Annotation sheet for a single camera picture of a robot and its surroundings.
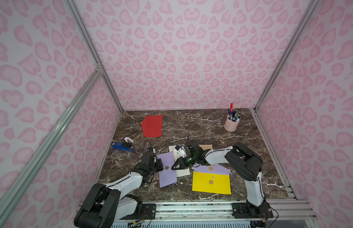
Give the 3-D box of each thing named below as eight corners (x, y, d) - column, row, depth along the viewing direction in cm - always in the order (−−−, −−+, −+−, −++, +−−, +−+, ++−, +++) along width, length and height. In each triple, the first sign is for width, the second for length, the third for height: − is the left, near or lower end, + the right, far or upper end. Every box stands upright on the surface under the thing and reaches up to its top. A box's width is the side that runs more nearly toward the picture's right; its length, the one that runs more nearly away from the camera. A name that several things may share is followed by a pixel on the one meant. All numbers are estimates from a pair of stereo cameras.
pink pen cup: (224, 130, 109) (227, 121, 100) (224, 124, 113) (227, 114, 105) (236, 132, 107) (241, 123, 99) (236, 125, 112) (240, 116, 103)
